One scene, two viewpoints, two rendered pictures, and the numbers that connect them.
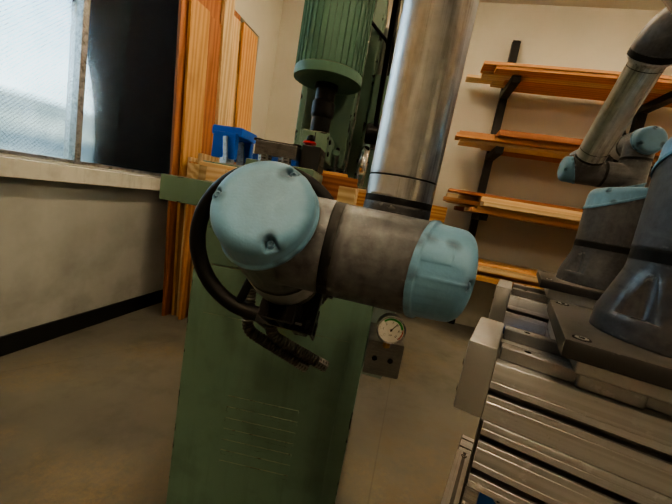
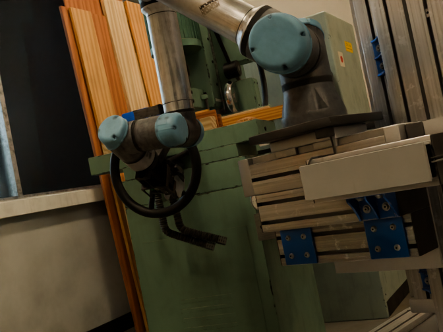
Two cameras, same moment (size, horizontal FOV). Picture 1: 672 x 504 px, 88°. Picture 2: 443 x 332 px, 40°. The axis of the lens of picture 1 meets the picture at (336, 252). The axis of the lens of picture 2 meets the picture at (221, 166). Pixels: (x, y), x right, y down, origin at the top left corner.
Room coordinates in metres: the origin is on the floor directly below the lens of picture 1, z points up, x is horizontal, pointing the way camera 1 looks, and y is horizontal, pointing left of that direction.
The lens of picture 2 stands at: (-1.03, -0.54, 0.72)
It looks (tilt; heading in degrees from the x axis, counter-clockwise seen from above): 2 degrees up; 16
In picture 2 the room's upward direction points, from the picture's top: 11 degrees counter-clockwise
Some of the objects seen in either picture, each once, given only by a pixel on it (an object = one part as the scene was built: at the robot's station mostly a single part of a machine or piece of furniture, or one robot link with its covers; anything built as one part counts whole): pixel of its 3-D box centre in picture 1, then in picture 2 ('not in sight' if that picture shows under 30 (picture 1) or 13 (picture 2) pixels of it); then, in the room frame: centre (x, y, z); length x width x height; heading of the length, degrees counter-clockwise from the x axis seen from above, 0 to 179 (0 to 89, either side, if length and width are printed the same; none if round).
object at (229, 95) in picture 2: (362, 166); (233, 97); (1.08, -0.04, 1.02); 0.12 x 0.03 x 0.12; 176
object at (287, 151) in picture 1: (291, 154); (159, 111); (0.76, 0.13, 0.99); 0.13 x 0.11 x 0.06; 86
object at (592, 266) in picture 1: (598, 264); not in sight; (0.81, -0.61, 0.87); 0.15 x 0.15 x 0.10
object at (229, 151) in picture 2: not in sight; (191, 161); (0.90, 0.10, 0.82); 0.40 x 0.21 x 0.04; 86
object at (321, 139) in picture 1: (318, 152); (189, 102); (0.97, 0.10, 1.03); 0.14 x 0.07 x 0.09; 176
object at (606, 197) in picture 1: (616, 215); not in sight; (0.81, -0.62, 0.98); 0.13 x 0.12 x 0.14; 77
